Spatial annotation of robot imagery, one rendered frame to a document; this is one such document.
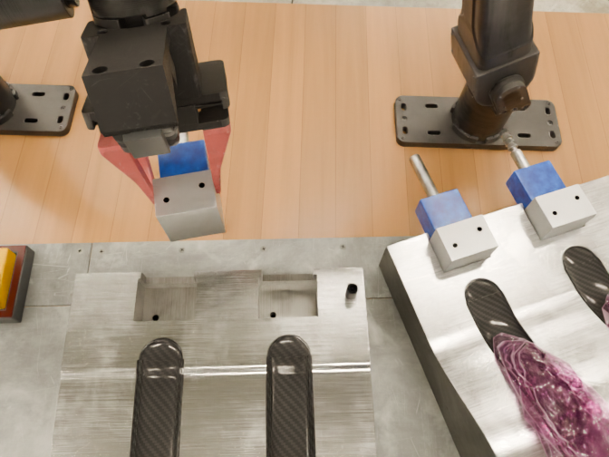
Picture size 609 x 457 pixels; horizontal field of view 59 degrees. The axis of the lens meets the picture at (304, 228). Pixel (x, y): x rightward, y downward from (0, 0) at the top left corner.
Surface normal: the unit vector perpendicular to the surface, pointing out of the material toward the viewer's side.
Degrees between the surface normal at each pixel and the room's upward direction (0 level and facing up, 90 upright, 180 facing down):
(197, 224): 91
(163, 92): 63
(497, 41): 81
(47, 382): 0
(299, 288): 0
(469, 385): 29
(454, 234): 0
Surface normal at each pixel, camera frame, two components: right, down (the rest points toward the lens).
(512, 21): 0.29, 0.81
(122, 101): 0.17, 0.60
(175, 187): 0.00, -0.39
